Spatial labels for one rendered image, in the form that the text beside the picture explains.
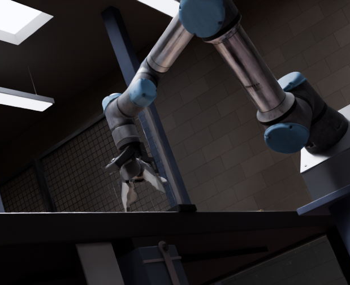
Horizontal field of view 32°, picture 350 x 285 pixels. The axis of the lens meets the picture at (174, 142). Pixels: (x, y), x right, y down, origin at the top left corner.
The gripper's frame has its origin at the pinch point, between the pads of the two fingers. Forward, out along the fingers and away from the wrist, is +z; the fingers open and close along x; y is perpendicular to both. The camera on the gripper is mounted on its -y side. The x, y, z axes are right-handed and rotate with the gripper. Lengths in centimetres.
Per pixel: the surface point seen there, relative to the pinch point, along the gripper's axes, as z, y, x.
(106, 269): 23, -49, -23
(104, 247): 18, -48, -23
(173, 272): 25.9, -32.1, -25.5
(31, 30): -340, 313, 308
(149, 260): 23, -38, -26
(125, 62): -265, 364, 238
